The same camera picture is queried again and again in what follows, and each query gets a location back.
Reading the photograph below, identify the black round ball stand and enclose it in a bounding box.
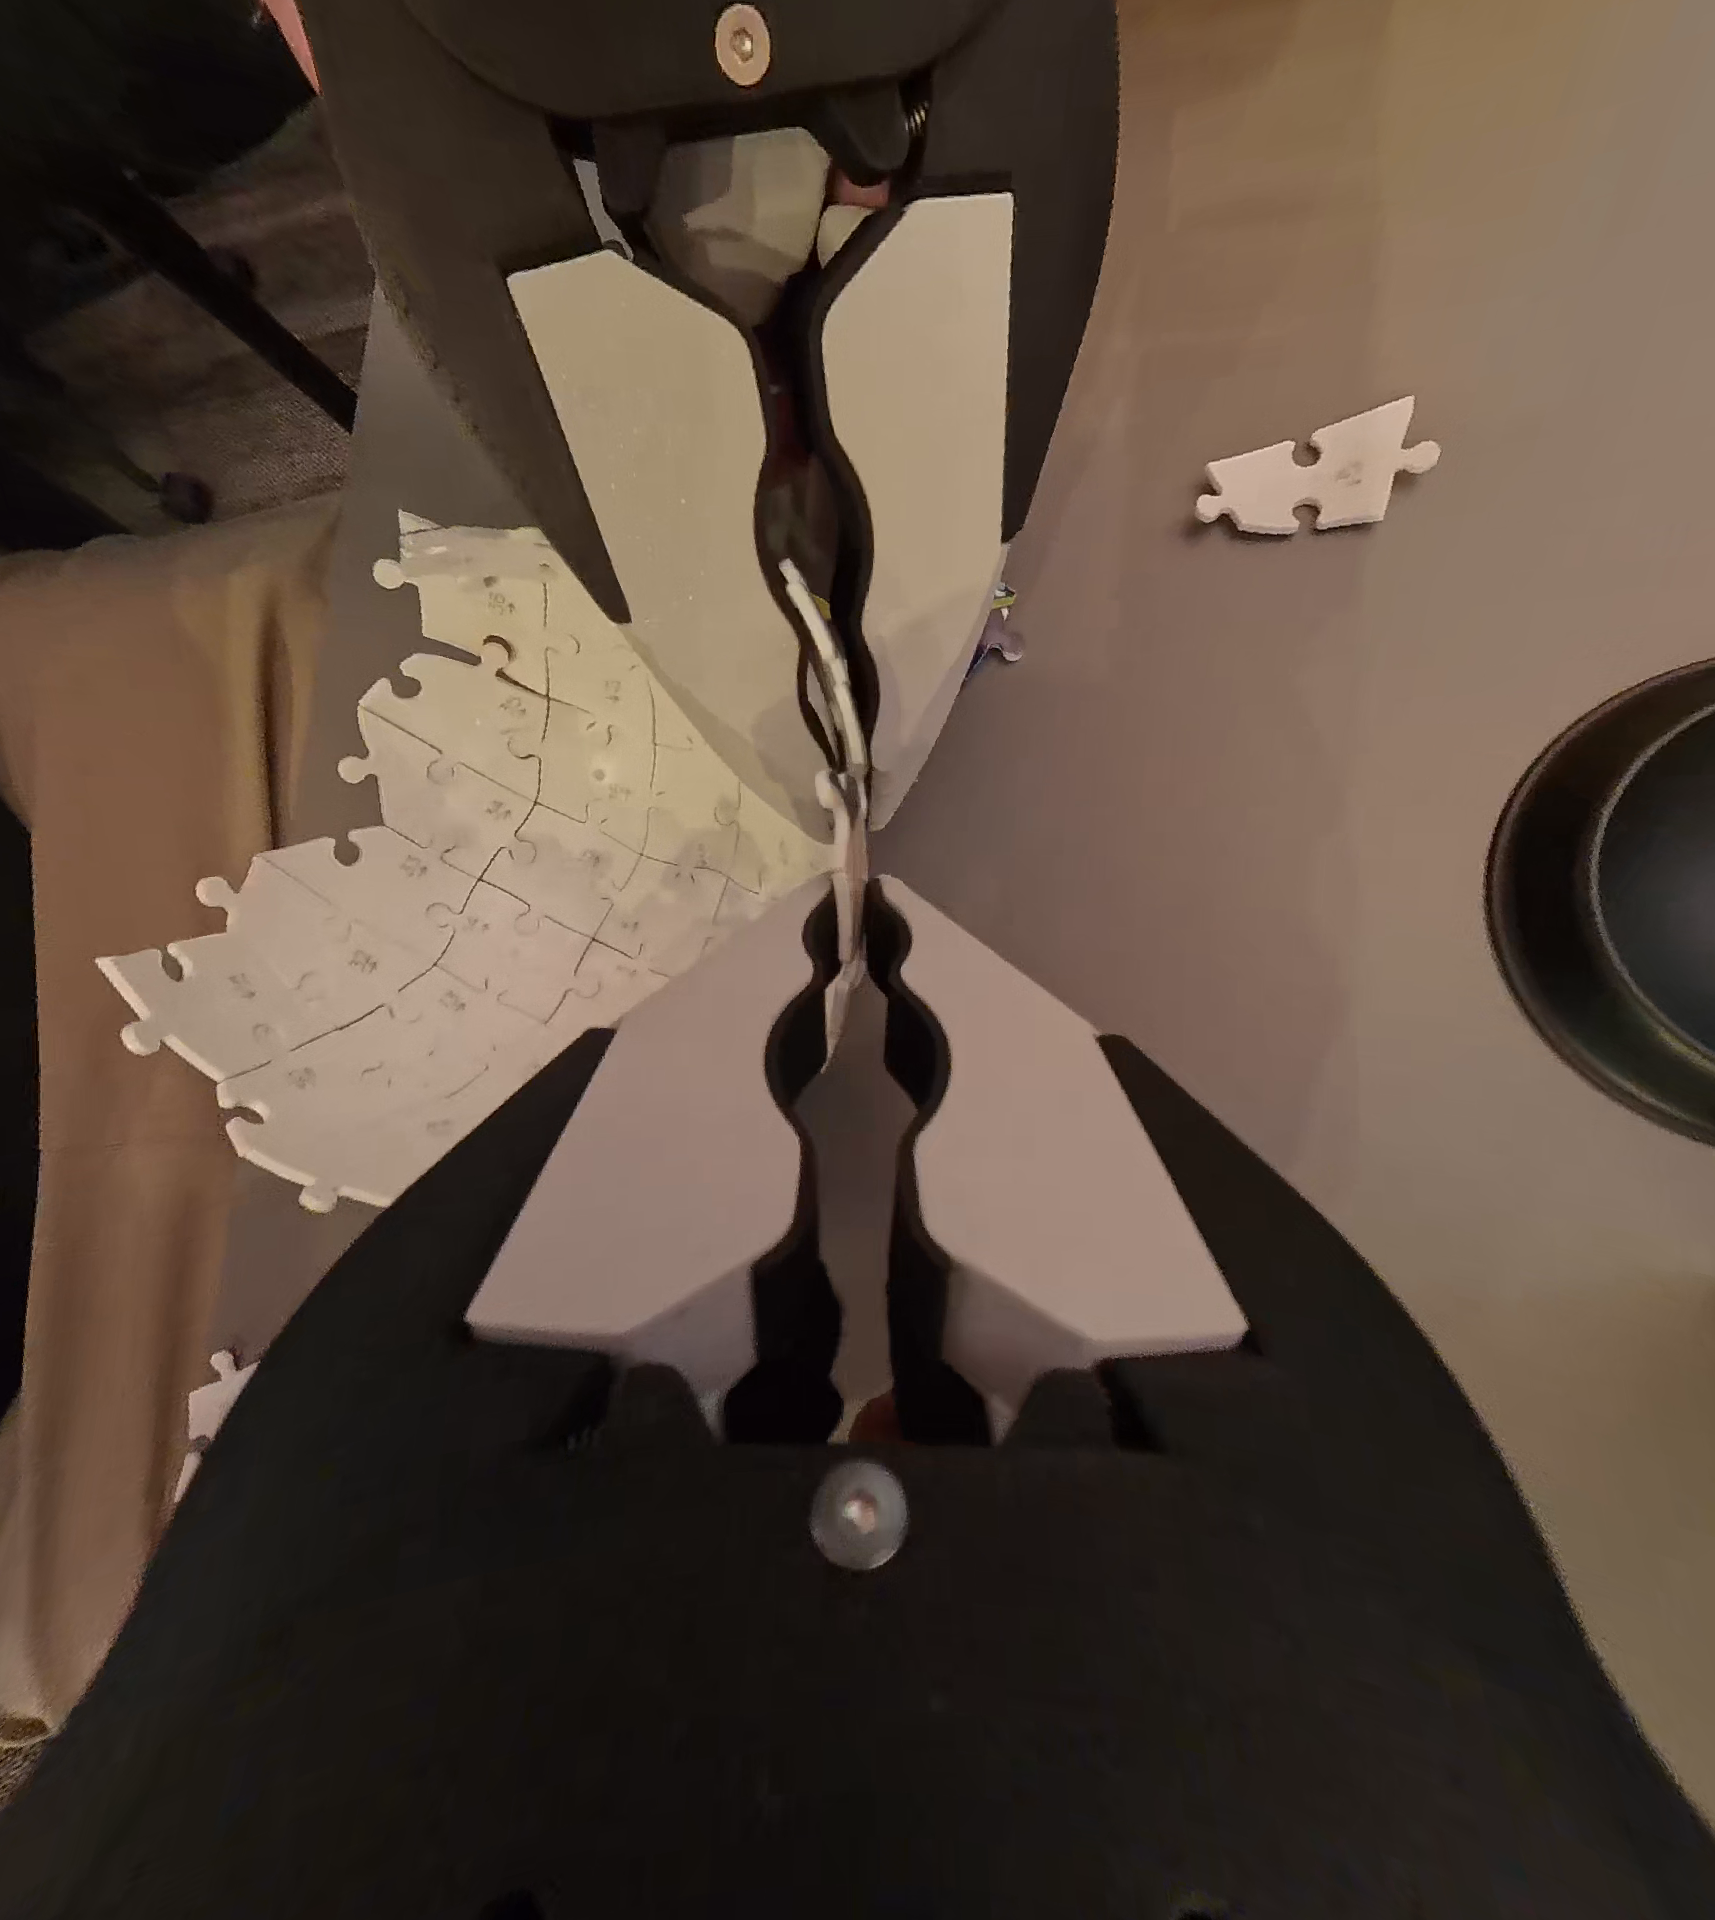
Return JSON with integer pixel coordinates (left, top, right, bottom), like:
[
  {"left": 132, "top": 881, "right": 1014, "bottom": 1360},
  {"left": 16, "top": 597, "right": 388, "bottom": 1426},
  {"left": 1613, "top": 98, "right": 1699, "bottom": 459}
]
[{"left": 1483, "top": 648, "right": 1715, "bottom": 1168}]

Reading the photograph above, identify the colourful puzzle ball shell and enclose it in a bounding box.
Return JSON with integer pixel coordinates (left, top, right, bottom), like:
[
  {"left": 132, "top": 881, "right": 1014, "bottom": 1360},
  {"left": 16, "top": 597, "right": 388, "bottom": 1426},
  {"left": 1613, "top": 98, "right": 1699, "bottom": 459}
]
[{"left": 96, "top": 509, "right": 878, "bottom": 1213}]

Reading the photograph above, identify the black chair base with casters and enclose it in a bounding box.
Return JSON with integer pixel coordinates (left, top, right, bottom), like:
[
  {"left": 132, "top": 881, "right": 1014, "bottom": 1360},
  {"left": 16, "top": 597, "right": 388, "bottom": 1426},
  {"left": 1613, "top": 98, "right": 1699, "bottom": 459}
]
[{"left": 0, "top": 149, "right": 358, "bottom": 529}]

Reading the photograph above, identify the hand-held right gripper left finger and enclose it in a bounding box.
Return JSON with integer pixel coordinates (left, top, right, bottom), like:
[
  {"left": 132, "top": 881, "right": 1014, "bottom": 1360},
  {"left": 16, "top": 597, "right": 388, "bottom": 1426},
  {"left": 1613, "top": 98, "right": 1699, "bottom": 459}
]
[{"left": 468, "top": 881, "right": 860, "bottom": 1446}]

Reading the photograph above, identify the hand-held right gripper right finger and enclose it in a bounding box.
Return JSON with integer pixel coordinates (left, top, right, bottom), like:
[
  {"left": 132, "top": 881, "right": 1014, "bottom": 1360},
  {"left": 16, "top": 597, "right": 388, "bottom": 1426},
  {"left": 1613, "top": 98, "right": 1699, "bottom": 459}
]
[{"left": 864, "top": 874, "right": 1252, "bottom": 1450}]

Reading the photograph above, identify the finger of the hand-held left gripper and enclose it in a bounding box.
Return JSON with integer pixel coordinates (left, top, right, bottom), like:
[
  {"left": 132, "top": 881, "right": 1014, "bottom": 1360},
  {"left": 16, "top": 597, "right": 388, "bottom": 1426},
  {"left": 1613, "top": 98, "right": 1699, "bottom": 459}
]
[
  {"left": 504, "top": 243, "right": 878, "bottom": 834},
  {"left": 798, "top": 192, "right": 1022, "bottom": 834}
]

